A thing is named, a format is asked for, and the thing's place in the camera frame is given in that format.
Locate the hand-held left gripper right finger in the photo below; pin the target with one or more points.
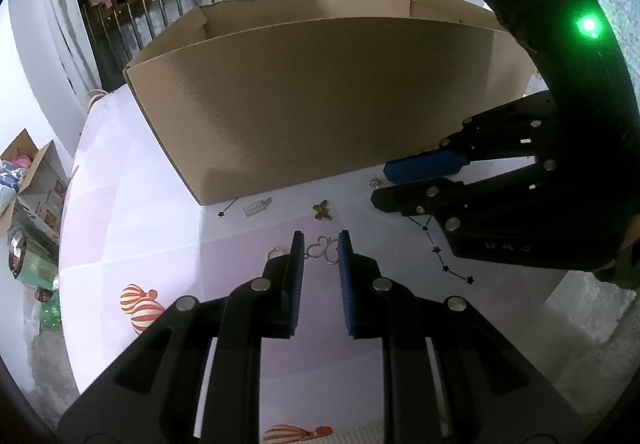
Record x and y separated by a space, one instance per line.
345 284

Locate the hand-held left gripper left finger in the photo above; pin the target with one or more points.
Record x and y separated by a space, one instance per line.
295 284

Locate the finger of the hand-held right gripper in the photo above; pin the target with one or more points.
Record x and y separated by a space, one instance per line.
415 199
425 164

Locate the gold outline butterfly pendant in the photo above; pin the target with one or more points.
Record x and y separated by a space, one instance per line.
330 251

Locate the large brown cardboard box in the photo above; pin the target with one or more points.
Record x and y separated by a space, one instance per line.
310 113

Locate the person's right forearm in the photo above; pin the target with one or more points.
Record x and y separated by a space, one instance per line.
620 275

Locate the gold butterfly charm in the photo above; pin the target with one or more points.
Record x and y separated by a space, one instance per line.
322 211

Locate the small silver comb clip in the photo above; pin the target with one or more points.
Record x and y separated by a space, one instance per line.
255 209

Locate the white knit sweater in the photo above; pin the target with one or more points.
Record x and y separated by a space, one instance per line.
360 436

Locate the pink balloon print tablecloth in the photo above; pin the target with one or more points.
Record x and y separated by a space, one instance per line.
150 234

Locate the green plastic bag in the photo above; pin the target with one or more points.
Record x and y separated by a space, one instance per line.
50 319

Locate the shiny green box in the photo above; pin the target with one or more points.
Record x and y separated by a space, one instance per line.
37 269

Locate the open printed cardboard box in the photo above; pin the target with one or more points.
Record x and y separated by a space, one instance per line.
45 194

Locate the stainless steel bowl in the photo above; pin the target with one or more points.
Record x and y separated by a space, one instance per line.
17 251

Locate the white curtain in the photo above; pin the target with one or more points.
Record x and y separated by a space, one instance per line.
60 23

